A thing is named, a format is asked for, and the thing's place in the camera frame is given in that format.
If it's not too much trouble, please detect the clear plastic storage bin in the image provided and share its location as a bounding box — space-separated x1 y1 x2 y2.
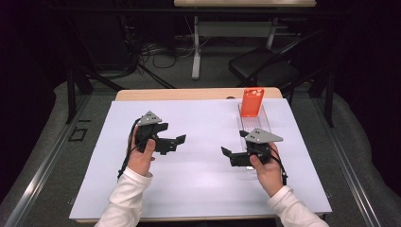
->
235 102 280 171

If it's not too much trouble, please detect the black metal stand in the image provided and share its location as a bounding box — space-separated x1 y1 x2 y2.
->
64 62 127 125

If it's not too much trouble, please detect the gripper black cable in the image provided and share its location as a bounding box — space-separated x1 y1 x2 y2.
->
258 145 288 187
116 117 143 180

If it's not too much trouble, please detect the orange phone case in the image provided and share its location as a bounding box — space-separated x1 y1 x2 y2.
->
240 87 266 118

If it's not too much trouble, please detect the person's right hand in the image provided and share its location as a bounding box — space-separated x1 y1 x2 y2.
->
250 143 285 199

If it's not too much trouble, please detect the aluminium floor rail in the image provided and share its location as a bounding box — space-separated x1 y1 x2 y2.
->
310 94 383 227
3 94 93 227

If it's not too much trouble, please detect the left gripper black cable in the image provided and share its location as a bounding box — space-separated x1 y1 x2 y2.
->
116 117 143 180

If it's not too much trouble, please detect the black folding chair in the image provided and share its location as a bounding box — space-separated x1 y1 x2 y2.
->
228 27 327 96

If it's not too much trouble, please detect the person's left hand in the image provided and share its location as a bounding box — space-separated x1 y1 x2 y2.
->
126 127 157 178

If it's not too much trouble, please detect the tangle of floor cables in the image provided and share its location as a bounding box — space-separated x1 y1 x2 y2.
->
138 34 197 71

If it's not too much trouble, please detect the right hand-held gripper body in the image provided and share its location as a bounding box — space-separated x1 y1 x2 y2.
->
229 127 285 167

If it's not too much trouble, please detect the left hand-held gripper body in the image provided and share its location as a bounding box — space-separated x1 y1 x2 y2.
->
134 110 179 156

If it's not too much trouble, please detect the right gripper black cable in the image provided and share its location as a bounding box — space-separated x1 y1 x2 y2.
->
258 145 288 187

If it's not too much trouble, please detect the wooden desk with white legs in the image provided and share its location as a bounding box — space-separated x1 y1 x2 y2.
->
173 0 318 80

